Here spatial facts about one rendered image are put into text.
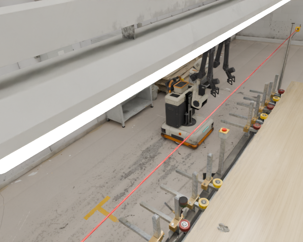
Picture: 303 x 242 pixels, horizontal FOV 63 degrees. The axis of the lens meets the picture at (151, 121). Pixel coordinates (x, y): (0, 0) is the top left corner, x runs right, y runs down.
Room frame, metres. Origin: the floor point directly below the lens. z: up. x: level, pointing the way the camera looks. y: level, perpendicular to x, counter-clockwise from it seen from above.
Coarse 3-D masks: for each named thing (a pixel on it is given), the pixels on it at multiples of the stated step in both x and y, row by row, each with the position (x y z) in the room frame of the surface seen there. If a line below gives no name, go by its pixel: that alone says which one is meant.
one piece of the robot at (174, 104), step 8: (192, 88) 3.49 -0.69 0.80; (168, 96) 3.29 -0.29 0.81; (176, 96) 3.26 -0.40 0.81; (184, 96) 3.29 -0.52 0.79; (168, 104) 3.27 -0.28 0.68; (176, 104) 3.17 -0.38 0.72; (184, 104) 3.29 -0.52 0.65; (168, 112) 3.27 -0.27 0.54; (176, 112) 3.18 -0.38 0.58; (184, 112) 3.29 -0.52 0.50; (192, 112) 3.48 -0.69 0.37; (168, 120) 3.27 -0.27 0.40; (176, 120) 3.18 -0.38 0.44; (184, 120) 3.29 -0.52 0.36
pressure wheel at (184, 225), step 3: (183, 219) 1.12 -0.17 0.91; (180, 222) 1.10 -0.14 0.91; (183, 222) 1.10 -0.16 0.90; (186, 222) 1.09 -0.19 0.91; (180, 225) 1.07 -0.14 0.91; (183, 225) 1.07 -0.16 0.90; (186, 225) 1.07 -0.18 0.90; (189, 225) 1.07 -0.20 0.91; (180, 228) 1.06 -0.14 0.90; (183, 228) 1.05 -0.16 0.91; (186, 228) 1.05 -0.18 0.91; (189, 228) 1.06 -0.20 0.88; (183, 231) 1.04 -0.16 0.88
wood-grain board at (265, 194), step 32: (288, 96) 2.81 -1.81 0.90; (288, 128) 2.11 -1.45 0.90; (256, 160) 1.67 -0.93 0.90; (288, 160) 1.63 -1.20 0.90; (224, 192) 1.34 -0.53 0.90; (256, 192) 1.31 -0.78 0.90; (288, 192) 1.28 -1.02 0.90; (224, 224) 1.05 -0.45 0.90; (256, 224) 1.03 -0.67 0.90; (288, 224) 1.01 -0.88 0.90
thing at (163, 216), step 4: (140, 204) 1.33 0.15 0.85; (144, 204) 1.32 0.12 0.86; (148, 208) 1.28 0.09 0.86; (152, 208) 1.27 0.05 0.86; (152, 212) 1.25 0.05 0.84; (156, 212) 1.23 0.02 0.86; (160, 212) 1.23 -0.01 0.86; (160, 216) 1.20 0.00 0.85; (164, 216) 1.19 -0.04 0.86; (168, 220) 1.15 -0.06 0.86; (184, 232) 1.06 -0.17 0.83
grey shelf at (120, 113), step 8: (120, 32) 4.37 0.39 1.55; (96, 40) 3.97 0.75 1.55; (144, 88) 4.29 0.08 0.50; (136, 96) 4.73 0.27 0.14; (144, 96) 4.58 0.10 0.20; (120, 104) 3.78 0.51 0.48; (128, 104) 4.40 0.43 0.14; (136, 104) 4.37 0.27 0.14; (144, 104) 4.34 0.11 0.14; (152, 104) 4.45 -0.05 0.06; (112, 112) 3.92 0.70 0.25; (120, 112) 3.78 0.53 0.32; (128, 112) 4.07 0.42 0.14; (136, 112) 4.06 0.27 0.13; (120, 120) 3.80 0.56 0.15
